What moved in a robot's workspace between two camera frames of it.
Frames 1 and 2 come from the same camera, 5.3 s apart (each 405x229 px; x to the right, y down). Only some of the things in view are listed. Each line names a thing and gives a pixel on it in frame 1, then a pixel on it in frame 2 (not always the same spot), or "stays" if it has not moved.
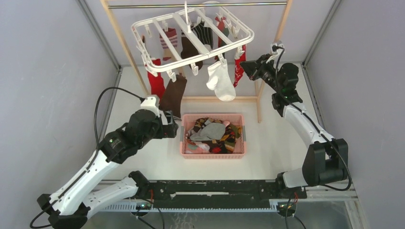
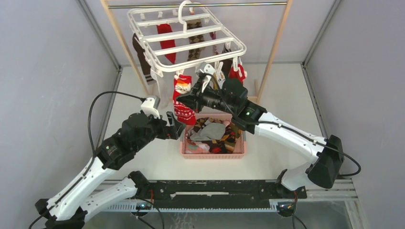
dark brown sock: x=172 y=97 → x=140 y=49
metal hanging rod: x=198 y=5 stays
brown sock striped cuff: x=188 y=49 → x=227 y=63
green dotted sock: x=223 y=27 → x=220 y=78
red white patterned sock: x=239 y=71 → x=185 y=114
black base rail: x=219 y=192 stays
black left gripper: x=166 y=131 stays
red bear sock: x=157 y=86 → x=165 y=28
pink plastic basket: x=188 y=120 stays
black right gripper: x=253 y=68 → x=195 y=100
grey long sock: x=213 y=130 stays
